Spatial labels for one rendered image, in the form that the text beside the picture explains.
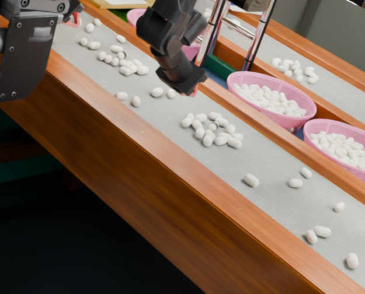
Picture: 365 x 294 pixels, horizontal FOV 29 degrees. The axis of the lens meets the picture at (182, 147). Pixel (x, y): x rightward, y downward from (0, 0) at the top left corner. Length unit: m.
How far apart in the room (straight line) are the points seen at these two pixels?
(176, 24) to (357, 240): 0.59
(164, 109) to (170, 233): 0.39
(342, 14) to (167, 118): 2.64
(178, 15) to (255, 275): 0.51
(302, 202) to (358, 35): 2.70
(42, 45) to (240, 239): 0.52
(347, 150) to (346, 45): 2.35
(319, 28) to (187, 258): 2.99
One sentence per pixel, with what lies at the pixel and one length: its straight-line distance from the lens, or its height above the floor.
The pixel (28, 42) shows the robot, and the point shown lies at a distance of 1.24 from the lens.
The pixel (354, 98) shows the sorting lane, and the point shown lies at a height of 0.74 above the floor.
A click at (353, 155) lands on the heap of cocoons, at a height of 0.74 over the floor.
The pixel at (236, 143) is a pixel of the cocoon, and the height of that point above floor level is 0.76.
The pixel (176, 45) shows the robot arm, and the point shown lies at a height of 1.01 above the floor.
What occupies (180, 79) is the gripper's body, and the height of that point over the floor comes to 0.92.
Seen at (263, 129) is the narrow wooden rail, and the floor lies 0.75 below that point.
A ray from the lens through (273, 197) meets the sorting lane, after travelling 1.56.
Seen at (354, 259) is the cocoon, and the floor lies 0.76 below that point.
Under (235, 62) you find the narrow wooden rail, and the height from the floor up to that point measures 0.73.
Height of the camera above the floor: 1.47
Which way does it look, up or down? 27 degrees down
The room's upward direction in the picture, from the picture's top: 20 degrees clockwise
